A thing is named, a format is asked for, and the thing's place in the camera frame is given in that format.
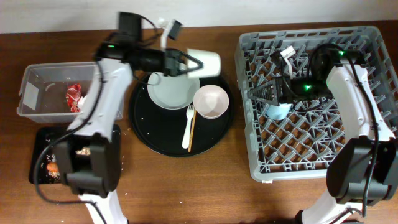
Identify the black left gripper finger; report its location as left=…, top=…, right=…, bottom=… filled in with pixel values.
left=178, top=50, right=203, bottom=67
left=177, top=66, right=203, bottom=76

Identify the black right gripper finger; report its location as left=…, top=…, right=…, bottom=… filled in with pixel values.
left=248, top=78, right=280, bottom=95
left=248, top=93, right=279, bottom=104

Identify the cream plastic cup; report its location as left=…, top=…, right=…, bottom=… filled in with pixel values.
left=187, top=49, right=221, bottom=78

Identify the light blue plastic cup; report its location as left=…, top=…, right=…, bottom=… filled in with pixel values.
left=266, top=103, right=292, bottom=121

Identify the grey round plate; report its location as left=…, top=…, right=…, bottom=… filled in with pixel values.
left=147, top=72, right=200, bottom=110

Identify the pink bowl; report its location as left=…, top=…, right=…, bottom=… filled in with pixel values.
left=193, top=85, right=230, bottom=119

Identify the white plastic fork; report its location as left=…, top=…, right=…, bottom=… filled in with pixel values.
left=182, top=104, right=195, bottom=149

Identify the wooden chopstick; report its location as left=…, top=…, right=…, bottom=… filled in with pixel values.
left=188, top=109, right=197, bottom=153

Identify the red snack wrapper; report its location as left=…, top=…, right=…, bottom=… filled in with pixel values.
left=65, top=83, right=81, bottom=113

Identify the orange carrot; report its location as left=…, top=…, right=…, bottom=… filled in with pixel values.
left=47, top=162, right=59, bottom=175

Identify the rice and peanut shell waste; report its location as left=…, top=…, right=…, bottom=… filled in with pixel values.
left=40, top=136, right=94, bottom=183

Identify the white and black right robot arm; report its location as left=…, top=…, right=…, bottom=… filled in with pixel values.
left=248, top=43, right=397, bottom=223

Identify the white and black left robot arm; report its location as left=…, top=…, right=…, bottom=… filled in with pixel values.
left=53, top=12, right=203, bottom=223

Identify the grey dishwasher rack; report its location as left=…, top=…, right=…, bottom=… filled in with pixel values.
left=234, top=26, right=397, bottom=183

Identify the round black tray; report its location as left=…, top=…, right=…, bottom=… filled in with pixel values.
left=129, top=76, right=234, bottom=157

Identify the clear plastic bin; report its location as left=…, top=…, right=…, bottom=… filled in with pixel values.
left=16, top=61, right=125, bottom=124

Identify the black rectangular tray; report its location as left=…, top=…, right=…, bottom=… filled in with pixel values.
left=28, top=124, right=122, bottom=185

